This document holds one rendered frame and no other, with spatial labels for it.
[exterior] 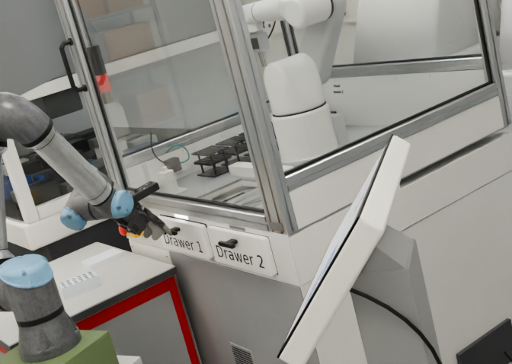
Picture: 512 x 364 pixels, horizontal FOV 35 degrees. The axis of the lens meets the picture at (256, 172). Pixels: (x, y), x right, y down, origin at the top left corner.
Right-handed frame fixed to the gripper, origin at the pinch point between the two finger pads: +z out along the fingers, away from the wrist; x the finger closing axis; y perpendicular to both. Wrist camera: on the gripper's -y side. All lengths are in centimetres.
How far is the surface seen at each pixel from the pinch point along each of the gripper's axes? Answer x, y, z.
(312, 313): 114, 20, -29
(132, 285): -10.2, 18.8, 5.7
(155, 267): -16.5, 8.9, 12.6
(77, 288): -24.3, 28.0, -3.0
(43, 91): -80, -30, -35
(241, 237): 35.2, -3.7, 2.2
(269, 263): 45.9, -0.3, 7.1
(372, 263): 109, 4, -17
